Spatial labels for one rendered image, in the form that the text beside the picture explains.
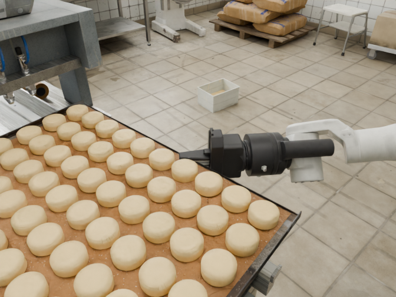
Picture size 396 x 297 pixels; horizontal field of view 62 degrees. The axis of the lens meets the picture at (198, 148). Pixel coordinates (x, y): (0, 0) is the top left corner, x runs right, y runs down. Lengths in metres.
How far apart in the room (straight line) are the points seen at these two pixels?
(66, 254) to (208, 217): 0.21
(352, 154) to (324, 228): 1.28
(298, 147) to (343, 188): 1.60
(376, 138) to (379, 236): 1.37
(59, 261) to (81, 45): 0.67
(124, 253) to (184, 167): 0.20
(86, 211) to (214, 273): 0.23
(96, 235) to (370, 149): 0.51
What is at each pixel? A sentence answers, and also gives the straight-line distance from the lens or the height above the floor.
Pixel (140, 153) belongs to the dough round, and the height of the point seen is 1.01.
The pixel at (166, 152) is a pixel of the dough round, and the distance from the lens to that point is 0.65.
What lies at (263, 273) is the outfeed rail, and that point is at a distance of 0.62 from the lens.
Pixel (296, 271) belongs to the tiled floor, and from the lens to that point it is 1.74.
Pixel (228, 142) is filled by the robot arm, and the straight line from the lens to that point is 0.64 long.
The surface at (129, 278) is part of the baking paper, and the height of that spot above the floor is 1.00.
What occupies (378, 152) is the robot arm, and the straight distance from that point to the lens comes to 0.70.
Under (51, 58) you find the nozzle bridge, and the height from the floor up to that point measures 1.05.
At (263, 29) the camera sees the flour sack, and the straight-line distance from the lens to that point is 4.40.
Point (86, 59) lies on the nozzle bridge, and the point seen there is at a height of 1.05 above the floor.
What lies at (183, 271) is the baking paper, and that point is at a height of 1.00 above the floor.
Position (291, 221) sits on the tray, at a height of 1.00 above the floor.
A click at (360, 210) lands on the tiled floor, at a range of 2.13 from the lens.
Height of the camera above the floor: 1.41
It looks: 37 degrees down
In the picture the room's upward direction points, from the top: straight up
